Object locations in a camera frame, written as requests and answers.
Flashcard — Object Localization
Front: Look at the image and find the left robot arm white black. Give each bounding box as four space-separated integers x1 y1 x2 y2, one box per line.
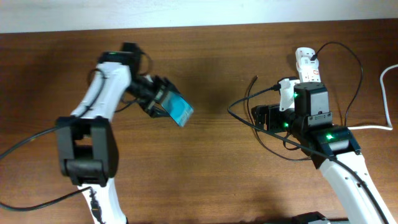
56 42 193 223

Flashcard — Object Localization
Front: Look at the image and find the white power strip cord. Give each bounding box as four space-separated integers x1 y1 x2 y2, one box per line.
346 63 398 131

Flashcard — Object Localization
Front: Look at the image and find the black charging cable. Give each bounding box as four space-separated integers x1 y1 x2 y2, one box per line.
245 41 364 162

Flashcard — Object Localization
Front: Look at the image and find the white power strip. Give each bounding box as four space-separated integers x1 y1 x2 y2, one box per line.
295 47 322 83

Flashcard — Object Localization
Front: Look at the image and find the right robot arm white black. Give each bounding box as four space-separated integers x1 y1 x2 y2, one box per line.
251 79 395 223

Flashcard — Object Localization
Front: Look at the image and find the white charger plug adapter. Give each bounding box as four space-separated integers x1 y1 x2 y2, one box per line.
295 47 319 71

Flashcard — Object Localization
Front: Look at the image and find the blue Galaxy smartphone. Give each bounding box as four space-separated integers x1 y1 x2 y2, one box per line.
160 91 194 127

